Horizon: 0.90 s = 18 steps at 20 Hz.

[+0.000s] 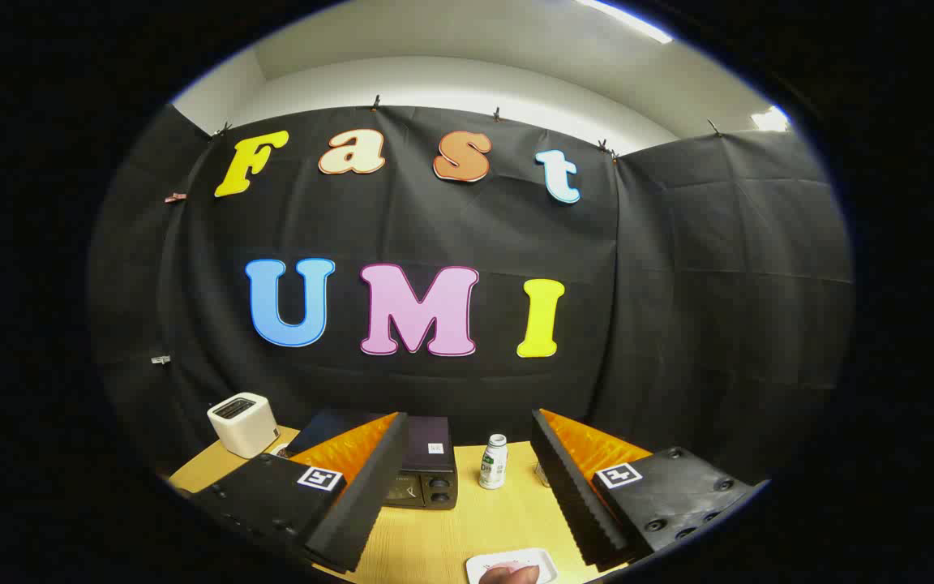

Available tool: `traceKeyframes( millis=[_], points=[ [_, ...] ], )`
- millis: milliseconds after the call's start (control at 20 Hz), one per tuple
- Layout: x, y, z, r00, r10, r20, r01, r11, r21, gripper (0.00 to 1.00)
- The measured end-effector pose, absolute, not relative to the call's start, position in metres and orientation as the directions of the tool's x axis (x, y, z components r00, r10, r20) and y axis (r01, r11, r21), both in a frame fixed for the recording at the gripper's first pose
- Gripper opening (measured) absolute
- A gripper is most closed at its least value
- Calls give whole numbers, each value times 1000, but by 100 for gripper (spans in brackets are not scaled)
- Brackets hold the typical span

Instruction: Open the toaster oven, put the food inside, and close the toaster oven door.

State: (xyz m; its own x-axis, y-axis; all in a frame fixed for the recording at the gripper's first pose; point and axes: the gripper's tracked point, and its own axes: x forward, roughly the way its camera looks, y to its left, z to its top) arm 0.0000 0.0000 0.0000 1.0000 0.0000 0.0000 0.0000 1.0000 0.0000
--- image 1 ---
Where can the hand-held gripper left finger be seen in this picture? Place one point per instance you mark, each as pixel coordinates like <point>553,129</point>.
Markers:
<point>370,495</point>

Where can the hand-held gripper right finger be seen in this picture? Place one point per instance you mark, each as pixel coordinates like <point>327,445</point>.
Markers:
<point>576,495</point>

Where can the white rectangular plate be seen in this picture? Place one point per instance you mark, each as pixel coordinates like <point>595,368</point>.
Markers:
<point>538,560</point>

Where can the black toaster oven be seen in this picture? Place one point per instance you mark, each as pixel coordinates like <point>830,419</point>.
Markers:
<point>426,442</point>

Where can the pink ham slice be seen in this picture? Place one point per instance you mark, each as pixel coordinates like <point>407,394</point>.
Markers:
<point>506,563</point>

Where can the white bread toaster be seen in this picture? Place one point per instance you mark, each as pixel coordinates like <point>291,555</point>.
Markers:
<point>244,426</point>

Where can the white bottle green label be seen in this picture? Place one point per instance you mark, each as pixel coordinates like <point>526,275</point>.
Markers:
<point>493,466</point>

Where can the small dish with seeds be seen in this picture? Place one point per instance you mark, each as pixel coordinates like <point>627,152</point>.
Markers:
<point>279,448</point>

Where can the ceiling light panel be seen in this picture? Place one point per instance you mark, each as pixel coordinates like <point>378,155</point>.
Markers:
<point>771,119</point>

